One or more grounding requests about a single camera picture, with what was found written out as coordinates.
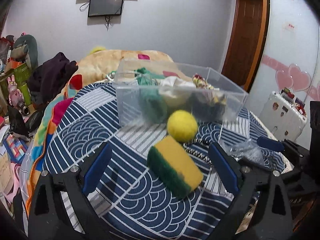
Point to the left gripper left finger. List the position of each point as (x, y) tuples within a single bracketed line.
[(48, 217)]

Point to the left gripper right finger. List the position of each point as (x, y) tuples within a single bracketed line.
[(243, 178)]

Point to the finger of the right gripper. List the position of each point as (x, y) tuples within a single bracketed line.
[(276, 146)]

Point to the grey knit item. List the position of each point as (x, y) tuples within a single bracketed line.
[(246, 150)]

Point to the black patterned sock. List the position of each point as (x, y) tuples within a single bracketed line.
[(208, 107)]

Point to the yellow felt ball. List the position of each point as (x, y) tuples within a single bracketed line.
[(182, 126)]

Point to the yellow green sponge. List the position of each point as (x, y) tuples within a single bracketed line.
[(170, 162)]

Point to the yellow white patterned cloth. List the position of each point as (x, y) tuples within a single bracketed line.
[(176, 91)]

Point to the green knitted glove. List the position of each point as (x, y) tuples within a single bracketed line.
[(151, 102)]

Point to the clear plastic storage box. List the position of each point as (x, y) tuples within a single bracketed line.
[(127, 89)]

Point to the white suitcase with stickers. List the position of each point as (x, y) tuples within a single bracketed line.
[(284, 115)]

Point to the blue white patterned tablecloth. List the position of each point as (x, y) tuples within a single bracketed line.
[(130, 200)]

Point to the brown wooden door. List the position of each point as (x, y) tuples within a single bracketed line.
[(247, 41)]

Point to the pink rabbit figure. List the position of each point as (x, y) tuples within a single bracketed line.
[(16, 98)]

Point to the dark purple clothing pile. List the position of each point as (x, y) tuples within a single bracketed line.
[(47, 80)]

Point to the green box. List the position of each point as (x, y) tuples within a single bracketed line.
[(22, 74)]

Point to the grey dinosaur plush toy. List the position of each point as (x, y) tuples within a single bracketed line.
[(25, 49)]

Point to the small black wall monitor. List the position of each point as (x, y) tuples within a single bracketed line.
[(105, 8)]

